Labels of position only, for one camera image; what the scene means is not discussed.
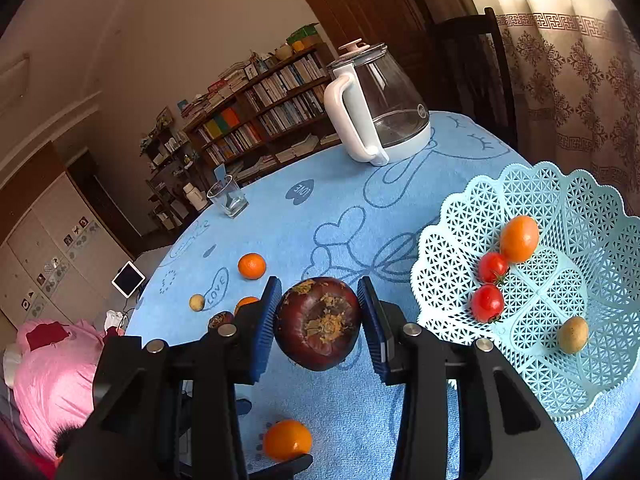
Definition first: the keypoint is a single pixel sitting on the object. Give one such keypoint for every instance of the dark cluttered shelf rack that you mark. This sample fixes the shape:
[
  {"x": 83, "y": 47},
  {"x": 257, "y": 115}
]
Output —
[{"x": 165, "y": 170}]

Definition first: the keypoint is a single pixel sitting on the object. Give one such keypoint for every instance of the red cherry tomato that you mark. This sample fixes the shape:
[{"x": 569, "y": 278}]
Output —
[
  {"x": 492, "y": 266},
  {"x": 487, "y": 302}
]

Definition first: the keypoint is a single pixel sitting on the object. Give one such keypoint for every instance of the wooden bookcase with books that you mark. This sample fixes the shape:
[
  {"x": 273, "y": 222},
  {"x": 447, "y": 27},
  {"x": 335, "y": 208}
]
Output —
[{"x": 240, "y": 135}]

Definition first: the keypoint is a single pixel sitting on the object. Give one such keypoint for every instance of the red cloth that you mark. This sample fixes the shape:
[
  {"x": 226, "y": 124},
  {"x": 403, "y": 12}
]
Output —
[{"x": 47, "y": 336}]

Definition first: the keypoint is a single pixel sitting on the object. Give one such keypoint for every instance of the brown kiwi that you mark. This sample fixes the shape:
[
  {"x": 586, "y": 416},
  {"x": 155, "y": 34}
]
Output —
[{"x": 573, "y": 335}]

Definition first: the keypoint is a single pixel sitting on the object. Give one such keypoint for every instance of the small tan round fruit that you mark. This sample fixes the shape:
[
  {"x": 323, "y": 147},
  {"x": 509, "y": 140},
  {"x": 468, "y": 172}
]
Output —
[{"x": 196, "y": 302}]

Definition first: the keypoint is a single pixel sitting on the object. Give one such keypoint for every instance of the bumpy mandarin orange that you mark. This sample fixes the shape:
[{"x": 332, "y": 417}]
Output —
[{"x": 251, "y": 266}]

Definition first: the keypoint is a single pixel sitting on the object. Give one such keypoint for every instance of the stacks of books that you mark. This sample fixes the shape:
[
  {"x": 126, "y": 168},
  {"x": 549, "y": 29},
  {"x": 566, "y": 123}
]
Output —
[{"x": 220, "y": 87}]

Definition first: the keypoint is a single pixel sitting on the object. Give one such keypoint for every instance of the teal plastic lattice basket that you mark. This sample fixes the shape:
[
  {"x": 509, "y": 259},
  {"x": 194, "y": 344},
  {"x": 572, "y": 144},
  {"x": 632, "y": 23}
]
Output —
[{"x": 550, "y": 200}]

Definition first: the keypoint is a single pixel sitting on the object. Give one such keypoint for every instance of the brown wooden door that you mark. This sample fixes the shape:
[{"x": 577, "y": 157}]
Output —
[{"x": 360, "y": 5}]

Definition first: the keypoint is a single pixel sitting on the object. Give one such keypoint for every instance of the white tablet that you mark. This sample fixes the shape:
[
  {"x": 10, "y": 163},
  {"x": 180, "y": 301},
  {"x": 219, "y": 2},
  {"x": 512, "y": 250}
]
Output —
[{"x": 128, "y": 279}]

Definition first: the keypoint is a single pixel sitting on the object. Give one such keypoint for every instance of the white thermos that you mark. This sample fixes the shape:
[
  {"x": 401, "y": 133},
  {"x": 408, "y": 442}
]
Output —
[{"x": 195, "y": 199}]

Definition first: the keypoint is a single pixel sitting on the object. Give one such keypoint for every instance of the clear glass cup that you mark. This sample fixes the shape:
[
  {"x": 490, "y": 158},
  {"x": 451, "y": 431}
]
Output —
[{"x": 227, "y": 202}]

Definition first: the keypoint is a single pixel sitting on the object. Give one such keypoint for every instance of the dark purple mangosteen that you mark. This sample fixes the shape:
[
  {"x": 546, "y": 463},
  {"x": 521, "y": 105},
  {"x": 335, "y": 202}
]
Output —
[{"x": 317, "y": 322}]

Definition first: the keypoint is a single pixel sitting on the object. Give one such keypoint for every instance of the white cloth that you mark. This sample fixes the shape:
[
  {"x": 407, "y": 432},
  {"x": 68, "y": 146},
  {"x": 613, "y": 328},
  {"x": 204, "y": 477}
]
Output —
[{"x": 115, "y": 321}]

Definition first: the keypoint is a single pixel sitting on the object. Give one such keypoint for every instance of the green box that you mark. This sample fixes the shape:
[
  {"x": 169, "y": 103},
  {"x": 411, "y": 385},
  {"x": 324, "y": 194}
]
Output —
[{"x": 304, "y": 35}]

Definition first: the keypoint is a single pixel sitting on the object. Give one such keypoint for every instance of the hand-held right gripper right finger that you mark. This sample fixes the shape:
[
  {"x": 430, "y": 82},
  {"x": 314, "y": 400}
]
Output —
[{"x": 374, "y": 330}]

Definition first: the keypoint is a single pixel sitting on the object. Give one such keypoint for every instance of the smooth round orange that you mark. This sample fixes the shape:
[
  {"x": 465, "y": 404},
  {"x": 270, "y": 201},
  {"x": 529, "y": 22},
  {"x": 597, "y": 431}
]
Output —
[{"x": 244, "y": 304}]

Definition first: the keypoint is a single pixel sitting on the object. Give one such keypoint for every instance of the dark wooden chair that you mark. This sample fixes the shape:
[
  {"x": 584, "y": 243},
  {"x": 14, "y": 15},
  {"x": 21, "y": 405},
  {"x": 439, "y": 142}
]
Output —
[{"x": 470, "y": 60}]

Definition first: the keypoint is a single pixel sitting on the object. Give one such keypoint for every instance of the mandarin orange with green stem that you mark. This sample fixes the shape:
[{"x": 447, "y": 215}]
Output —
[{"x": 286, "y": 440}]

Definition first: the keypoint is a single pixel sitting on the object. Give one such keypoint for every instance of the cream patterned curtain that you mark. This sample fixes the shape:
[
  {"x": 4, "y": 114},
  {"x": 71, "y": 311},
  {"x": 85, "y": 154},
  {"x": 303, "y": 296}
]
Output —
[{"x": 565, "y": 85}]

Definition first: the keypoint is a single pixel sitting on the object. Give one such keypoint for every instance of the dark wrinkled passion fruit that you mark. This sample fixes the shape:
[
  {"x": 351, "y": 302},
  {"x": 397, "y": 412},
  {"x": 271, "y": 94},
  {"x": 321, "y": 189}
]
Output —
[{"x": 220, "y": 318}]

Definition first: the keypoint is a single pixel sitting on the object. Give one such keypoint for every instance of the smooth oval orange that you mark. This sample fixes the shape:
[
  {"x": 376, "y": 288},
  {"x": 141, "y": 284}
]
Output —
[{"x": 520, "y": 238}]

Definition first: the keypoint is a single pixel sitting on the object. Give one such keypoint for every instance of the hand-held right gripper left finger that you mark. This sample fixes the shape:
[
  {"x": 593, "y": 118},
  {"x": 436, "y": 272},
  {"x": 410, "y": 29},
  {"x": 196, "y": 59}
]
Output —
[{"x": 262, "y": 330}]

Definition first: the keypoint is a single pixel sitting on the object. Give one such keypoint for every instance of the pink bedding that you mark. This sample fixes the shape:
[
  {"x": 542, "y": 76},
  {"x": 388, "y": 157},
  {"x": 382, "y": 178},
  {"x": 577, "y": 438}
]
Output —
[{"x": 50, "y": 385}]

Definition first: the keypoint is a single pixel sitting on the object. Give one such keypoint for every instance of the white wardrobe with stickers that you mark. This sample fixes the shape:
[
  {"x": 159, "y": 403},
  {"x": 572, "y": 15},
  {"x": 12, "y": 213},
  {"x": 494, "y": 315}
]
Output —
[{"x": 45, "y": 240}]

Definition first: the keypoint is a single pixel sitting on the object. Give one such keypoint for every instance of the light blue printed tablecloth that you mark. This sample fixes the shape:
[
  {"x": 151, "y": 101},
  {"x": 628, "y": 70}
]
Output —
[{"x": 325, "y": 200}]

